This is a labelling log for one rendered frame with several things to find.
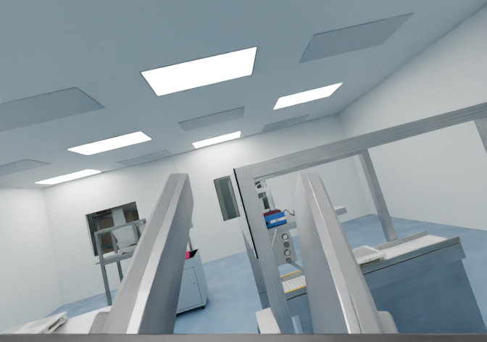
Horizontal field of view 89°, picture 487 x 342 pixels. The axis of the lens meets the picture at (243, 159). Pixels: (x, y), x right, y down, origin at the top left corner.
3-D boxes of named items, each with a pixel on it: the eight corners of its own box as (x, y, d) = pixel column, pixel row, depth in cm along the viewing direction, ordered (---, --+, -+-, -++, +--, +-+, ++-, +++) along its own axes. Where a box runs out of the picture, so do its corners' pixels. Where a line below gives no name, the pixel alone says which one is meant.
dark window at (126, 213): (94, 257, 625) (85, 214, 638) (94, 257, 627) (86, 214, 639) (146, 242, 637) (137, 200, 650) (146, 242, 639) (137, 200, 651)
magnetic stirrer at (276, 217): (258, 231, 158) (254, 217, 159) (254, 227, 179) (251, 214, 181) (288, 222, 161) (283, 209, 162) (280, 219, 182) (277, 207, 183)
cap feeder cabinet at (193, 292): (164, 322, 356) (152, 269, 365) (172, 305, 412) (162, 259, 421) (206, 309, 362) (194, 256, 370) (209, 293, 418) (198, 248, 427)
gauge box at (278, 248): (264, 270, 152) (255, 238, 155) (261, 266, 163) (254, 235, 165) (298, 260, 155) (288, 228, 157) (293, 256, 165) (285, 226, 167)
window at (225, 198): (223, 222, 656) (212, 179, 669) (223, 222, 657) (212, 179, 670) (272, 207, 668) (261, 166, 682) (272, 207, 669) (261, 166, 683)
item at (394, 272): (283, 319, 152) (279, 303, 153) (274, 300, 181) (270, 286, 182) (466, 257, 167) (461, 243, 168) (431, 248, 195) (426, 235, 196)
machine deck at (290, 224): (256, 240, 154) (254, 233, 155) (249, 231, 192) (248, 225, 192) (347, 212, 161) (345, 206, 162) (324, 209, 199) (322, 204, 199)
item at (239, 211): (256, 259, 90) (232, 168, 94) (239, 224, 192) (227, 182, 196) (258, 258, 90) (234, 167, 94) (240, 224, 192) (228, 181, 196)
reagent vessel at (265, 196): (256, 216, 163) (249, 188, 166) (254, 214, 178) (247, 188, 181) (279, 209, 165) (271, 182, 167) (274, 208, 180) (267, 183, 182)
